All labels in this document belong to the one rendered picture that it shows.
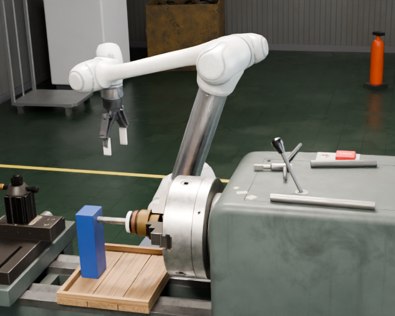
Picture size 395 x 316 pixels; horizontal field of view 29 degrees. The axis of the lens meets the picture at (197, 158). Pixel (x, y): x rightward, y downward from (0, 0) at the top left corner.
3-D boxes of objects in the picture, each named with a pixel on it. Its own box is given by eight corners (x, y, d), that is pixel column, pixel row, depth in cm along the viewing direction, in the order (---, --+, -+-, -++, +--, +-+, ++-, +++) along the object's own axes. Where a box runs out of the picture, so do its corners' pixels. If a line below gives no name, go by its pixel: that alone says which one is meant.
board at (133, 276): (180, 259, 261) (180, 249, 259) (148, 313, 228) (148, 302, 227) (99, 252, 268) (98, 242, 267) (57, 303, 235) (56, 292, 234)
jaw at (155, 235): (182, 221, 232) (172, 234, 221) (183, 237, 233) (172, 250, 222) (148, 219, 234) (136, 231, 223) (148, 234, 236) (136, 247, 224)
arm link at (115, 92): (126, 81, 295) (127, 96, 297) (106, 79, 298) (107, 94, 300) (115, 86, 287) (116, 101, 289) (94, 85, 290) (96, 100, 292)
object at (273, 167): (253, 171, 229) (291, 171, 228) (253, 164, 229) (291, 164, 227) (254, 168, 231) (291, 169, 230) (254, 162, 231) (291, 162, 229)
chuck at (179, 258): (218, 240, 255) (212, 158, 240) (195, 300, 228) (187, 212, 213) (192, 238, 257) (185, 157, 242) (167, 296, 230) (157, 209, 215)
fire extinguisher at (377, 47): (387, 91, 800) (390, 34, 780) (362, 90, 806) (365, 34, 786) (387, 85, 823) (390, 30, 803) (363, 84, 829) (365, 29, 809)
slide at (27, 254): (66, 228, 274) (64, 217, 273) (9, 285, 235) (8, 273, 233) (20, 224, 278) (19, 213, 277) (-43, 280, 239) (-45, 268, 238)
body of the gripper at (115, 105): (115, 100, 289) (116, 123, 292) (125, 95, 297) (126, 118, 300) (98, 99, 292) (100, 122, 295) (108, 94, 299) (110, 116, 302)
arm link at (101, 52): (106, 78, 299) (88, 86, 288) (103, 39, 294) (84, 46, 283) (130, 81, 295) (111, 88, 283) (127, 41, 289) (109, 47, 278)
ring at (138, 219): (163, 204, 240) (136, 202, 242) (155, 216, 232) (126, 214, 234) (165, 231, 243) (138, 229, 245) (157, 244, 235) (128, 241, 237)
